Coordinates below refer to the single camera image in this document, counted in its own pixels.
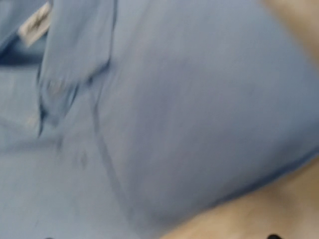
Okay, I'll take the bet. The light blue long sleeve shirt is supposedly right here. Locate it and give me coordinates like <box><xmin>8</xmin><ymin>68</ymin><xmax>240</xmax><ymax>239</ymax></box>
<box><xmin>0</xmin><ymin>0</ymin><xmax>319</xmax><ymax>239</ymax></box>

